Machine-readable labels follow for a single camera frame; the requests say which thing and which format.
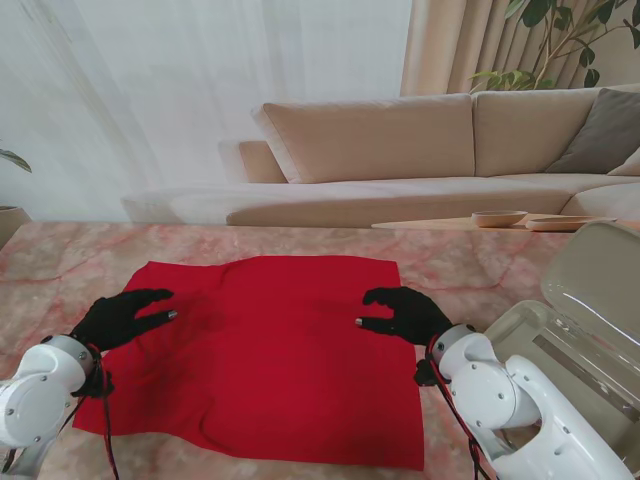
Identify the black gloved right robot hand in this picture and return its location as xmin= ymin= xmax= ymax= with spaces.
xmin=353 ymin=286 xmax=454 ymax=347

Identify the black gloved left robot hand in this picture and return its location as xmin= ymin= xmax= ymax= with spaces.
xmin=69 ymin=288 xmax=180 ymax=357

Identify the red shirt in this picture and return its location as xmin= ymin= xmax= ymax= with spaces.
xmin=72 ymin=254 xmax=426 ymax=472

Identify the beige translucent open suitcase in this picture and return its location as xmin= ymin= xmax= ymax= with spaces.
xmin=482 ymin=221 xmax=640 ymax=466

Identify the light wooden coffee table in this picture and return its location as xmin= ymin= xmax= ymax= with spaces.
xmin=370 ymin=213 xmax=621 ymax=232

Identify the wooden bowl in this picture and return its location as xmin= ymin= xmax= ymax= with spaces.
xmin=471 ymin=209 xmax=529 ymax=229

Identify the beige plant pot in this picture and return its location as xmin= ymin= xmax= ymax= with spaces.
xmin=0 ymin=204 xmax=32 ymax=250

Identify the flat wooden tray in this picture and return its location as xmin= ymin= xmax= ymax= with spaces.
xmin=524 ymin=214 xmax=617 ymax=232

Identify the beige corner sofa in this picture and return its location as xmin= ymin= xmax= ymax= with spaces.
xmin=122 ymin=82 xmax=640 ymax=229

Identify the green plant with long leaf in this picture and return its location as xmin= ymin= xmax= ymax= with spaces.
xmin=0 ymin=139 xmax=33 ymax=174

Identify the white sheer curtain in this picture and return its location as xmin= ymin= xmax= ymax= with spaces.
xmin=0 ymin=0 xmax=416 ymax=224

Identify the beige sofa cushion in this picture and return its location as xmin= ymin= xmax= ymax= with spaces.
xmin=607 ymin=148 xmax=640 ymax=177

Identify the grey sofa cushion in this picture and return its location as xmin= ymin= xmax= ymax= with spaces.
xmin=547 ymin=87 xmax=640 ymax=175

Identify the beige pleated curtain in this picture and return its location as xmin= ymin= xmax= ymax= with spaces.
xmin=399 ymin=0 xmax=609 ymax=97

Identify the tall green leafy plant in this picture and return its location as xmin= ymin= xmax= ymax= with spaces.
xmin=469 ymin=0 xmax=640 ymax=92

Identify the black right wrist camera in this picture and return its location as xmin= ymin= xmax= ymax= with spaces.
xmin=412 ymin=358 xmax=441 ymax=387

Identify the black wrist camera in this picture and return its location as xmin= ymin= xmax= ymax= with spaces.
xmin=74 ymin=372 xmax=115 ymax=400
xmin=412 ymin=358 xmax=441 ymax=387

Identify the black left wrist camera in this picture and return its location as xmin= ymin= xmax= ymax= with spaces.
xmin=74 ymin=372 xmax=115 ymax=400

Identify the red black right arm cable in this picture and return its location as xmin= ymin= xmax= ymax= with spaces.
xmin=424 ymin=334 xmax=494 ymax=480

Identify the red black arm cable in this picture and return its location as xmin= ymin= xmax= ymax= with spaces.
xmin=0 ymin=344 xmax=121 ymax=480
xmin=424 ymin=334 xmax=494 ymax=480

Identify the red black left arm cable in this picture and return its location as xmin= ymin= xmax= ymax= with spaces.
xmin=0 ymin=344 xmax=121 ymax=480

